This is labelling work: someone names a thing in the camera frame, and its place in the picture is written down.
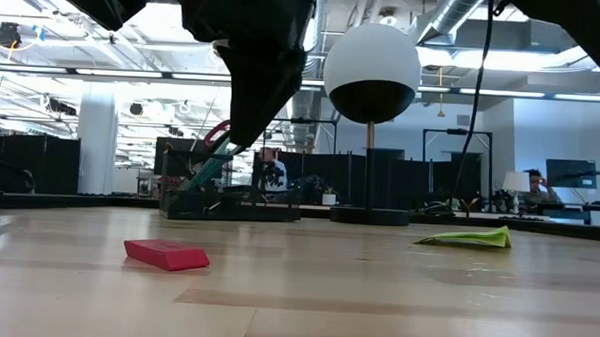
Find black aluminium table frame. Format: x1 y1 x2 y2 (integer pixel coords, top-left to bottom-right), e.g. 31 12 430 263
0 190 600 243

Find person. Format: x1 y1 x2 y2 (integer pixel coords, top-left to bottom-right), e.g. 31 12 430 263
520 168 565 210
256 146 291 194

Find black ceiling cord reel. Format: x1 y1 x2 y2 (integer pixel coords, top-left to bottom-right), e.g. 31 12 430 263
0 21 24 50

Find black overhead camera rig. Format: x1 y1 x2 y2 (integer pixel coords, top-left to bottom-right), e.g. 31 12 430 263
421 127 493 206

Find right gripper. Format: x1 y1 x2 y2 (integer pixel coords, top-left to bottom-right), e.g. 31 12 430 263
172 0 317 151

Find white globe table lamp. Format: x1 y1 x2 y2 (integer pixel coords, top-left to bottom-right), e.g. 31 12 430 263
317 21 424 228

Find dark office desk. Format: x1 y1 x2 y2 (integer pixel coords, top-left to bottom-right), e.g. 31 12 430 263
497 197 600 225

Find ceiling light strip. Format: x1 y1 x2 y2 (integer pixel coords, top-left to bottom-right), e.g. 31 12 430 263
457 87 547 99

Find green sticky note pad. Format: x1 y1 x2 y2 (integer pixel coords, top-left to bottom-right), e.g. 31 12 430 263
412 222 513 250

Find yellow hanging cord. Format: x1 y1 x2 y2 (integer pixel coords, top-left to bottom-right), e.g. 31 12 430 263
435 66 448 119

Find black partition panels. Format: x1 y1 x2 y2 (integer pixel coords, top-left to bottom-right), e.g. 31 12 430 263
251 144 485 212
0 133 81 196

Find black wall monitor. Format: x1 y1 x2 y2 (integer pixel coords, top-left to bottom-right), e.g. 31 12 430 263
544 158 599 190

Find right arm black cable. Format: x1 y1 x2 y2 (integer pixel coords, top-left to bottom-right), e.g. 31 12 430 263
450 0 496 209

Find white shade desk lamp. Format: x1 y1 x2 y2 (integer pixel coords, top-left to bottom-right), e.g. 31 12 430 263
501 171 531 214

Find black mesh desk organizer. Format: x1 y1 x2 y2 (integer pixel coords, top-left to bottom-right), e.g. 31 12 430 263
157 146 305 225

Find teal pencil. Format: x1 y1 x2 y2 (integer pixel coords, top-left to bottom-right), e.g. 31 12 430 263
191 140 245 194
184 134 235 194

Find red eraser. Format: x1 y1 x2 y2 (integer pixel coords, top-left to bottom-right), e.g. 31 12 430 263
122 237 212 273

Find black display panel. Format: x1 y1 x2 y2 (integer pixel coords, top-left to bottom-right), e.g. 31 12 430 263
153 136 212 179

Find brown pencil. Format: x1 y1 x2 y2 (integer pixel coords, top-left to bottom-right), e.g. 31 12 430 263
162 142 187 185

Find silver ventilation duct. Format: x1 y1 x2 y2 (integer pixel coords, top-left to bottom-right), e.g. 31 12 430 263
416 0 490 46

